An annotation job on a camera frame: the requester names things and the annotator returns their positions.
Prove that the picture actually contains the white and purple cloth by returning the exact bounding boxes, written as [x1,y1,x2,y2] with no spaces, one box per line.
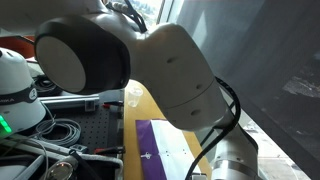
[135,118,214,180]

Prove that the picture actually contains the clear plastic cup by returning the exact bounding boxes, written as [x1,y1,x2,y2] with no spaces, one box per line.
[127,86,144,108]

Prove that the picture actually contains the black perforated breadboard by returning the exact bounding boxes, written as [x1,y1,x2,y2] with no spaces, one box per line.
[49,106,125,158]

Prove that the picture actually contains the aluminium extrusion rails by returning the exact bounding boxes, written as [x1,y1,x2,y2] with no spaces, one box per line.
[39,94,101,112]

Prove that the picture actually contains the orange padded furniture piece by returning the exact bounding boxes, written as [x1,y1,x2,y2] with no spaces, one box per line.
[0,34,36,62]

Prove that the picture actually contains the black clamp orange handle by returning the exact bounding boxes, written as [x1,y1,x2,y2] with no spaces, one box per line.
[93,145,126,156]
[101,100,125,110]

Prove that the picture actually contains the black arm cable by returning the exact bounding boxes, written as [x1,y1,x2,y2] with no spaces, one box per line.
[184,76,242,180]

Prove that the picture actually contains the grey coiled cable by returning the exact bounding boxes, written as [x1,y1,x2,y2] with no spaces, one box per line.
[34,118,83,148]

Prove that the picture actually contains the round lens camera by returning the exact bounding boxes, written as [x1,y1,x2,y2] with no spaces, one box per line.
[43,155,80,180]

